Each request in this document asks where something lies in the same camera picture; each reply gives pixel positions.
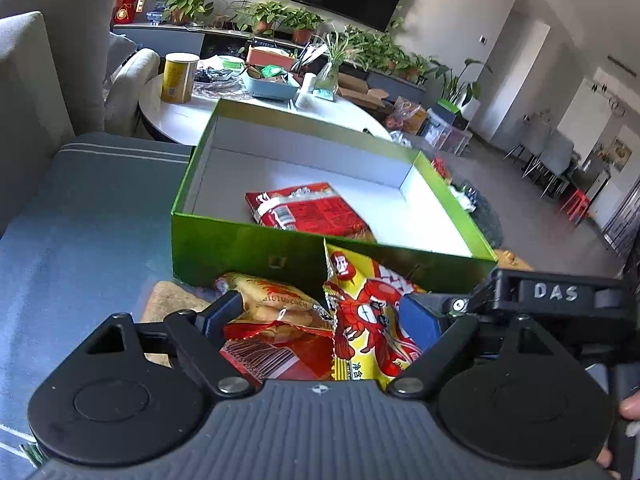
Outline blue plastic basket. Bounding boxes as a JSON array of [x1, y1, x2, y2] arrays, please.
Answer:
[[242, 70, 299, 101]]

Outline orange red chips bag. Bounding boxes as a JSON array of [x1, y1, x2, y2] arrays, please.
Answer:
[[215, 272, 334, 385]]

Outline blue striped table cloth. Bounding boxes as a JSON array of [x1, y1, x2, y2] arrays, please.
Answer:
[[1, 133, 192, 479]]

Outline white round coffee table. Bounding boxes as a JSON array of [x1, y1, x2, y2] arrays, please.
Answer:
[[139, 75, 392, 146]]

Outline clear storage bin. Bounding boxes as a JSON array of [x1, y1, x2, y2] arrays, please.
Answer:
[[424, 108, 473, 156]]

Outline potted green plant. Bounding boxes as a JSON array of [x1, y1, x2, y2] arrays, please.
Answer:
[[158, 0, 214, 25]]

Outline spider plant in glass vase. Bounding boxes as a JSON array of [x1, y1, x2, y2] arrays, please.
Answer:
[[314, 30, 361, 101]]

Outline brown pastry packet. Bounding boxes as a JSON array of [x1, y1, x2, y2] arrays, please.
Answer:
[[139, 279, 212, 369]]

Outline yellow red lobster snack bag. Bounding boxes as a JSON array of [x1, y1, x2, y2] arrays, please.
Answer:
[[323, 243, 423, 388]]

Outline red stool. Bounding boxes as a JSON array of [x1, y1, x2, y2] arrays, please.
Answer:
[[561, 188, 590, 223]]

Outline yellow tin can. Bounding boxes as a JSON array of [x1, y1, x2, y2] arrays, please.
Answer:
[[160, 52, 200, 104]]

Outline open cardboard box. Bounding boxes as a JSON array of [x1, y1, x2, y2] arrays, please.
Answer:
[[337, 73, 388, 110]]

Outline red snack packet in box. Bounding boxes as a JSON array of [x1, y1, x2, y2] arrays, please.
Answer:
[[245, 182, 376, 243]]

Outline person's hand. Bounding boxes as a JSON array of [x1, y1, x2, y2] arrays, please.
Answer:
[[597, 391, 639, 479]]

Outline grey sofa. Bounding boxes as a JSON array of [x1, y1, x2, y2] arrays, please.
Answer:
[[1, 0, 160, 226]]

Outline green cardboard box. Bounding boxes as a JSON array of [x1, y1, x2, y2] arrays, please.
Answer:
[[171, 100, 497, 292]]

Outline grey dining chair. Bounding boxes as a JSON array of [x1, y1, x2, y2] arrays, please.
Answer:
[[523, 130, 574, 197]]

